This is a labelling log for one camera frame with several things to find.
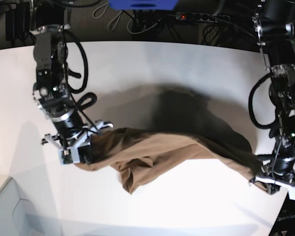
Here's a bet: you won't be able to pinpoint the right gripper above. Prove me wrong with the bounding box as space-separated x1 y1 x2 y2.
41 120 113 151

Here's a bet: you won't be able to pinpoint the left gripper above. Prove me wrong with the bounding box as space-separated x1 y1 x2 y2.
249 169 295 194

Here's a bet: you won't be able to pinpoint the brown t-shirt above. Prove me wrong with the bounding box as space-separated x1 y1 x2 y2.
76 128 262 194

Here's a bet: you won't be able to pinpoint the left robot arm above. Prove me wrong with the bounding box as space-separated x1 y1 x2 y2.
248 0 295 201

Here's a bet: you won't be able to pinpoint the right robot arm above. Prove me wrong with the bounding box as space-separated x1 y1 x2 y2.
30 0 113 164

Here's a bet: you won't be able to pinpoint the white bin at corner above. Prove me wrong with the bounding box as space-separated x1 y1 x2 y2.
0 178 43 236

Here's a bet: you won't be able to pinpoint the black equipment box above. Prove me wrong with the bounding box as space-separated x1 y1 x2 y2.
5 2 31 41

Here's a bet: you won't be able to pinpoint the blue box overhead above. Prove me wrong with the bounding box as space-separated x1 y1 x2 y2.
108 0 178 10

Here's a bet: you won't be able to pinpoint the black power strip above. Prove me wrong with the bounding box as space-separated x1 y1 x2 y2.
175 12 218 23

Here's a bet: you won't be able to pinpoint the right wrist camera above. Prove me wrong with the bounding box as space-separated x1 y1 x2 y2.
58 147 81 165

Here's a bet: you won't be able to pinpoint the white cable loops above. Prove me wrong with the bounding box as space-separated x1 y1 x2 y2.
93 3 163 34

